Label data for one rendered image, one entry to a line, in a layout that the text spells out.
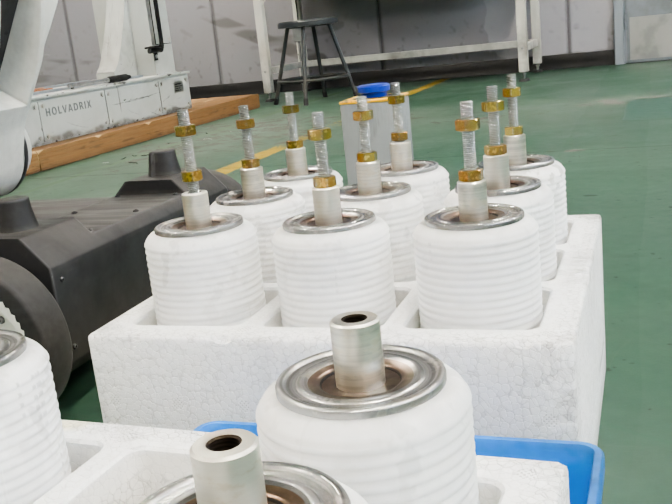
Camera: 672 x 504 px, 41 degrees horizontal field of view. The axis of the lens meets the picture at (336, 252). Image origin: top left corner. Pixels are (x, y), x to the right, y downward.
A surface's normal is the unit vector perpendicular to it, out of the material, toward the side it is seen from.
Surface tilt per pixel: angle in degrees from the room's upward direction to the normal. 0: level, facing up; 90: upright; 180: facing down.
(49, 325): 73
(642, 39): 90
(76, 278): 90
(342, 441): 58
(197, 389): 90
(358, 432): 43
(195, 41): 90
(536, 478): 0
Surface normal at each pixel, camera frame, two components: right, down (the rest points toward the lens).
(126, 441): -0.11, -0.96
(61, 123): 0.94, -0.01
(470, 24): -0.33, 0.26
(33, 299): 0.70, -0.55
